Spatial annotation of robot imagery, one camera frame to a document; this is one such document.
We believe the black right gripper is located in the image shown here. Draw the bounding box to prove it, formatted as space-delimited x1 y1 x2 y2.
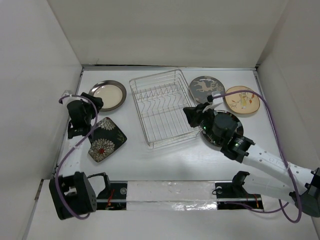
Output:
183 102 221 146

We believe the mirrored rim cream plate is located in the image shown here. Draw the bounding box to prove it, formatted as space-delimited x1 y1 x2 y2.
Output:
201 110 244 148

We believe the grey reindeer snowflake plate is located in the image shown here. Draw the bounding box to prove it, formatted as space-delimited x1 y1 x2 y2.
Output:
189 76 225 104

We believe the black square floral plate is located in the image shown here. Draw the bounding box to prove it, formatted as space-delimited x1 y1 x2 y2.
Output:
88 117 127 163

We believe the brown rim cream plate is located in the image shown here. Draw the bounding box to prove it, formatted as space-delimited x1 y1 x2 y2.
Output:
88 80 127 112

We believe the white foil tape strip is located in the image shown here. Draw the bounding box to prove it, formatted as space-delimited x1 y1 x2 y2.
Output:
126 181 218 212

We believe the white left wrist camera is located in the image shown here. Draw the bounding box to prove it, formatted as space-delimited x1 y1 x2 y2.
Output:
61 90 73 97

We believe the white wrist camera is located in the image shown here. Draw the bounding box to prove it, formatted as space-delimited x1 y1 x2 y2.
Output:
61 90 73 97
207 91 224 109

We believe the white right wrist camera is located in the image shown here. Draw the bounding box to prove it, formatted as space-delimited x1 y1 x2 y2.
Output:
207 91 224 109

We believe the silver wire dish rack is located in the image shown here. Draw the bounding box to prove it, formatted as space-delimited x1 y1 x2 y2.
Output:
129 69 201 149

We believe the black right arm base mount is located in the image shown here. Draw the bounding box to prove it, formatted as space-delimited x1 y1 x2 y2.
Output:
211 171 264 211

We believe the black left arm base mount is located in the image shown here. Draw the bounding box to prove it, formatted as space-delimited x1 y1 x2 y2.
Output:
87 172 128 211

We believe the metal front rail bar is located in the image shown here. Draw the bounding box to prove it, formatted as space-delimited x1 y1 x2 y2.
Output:
97 195 262 203

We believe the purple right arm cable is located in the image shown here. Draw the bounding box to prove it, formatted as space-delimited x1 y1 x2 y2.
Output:
212 91 303 223

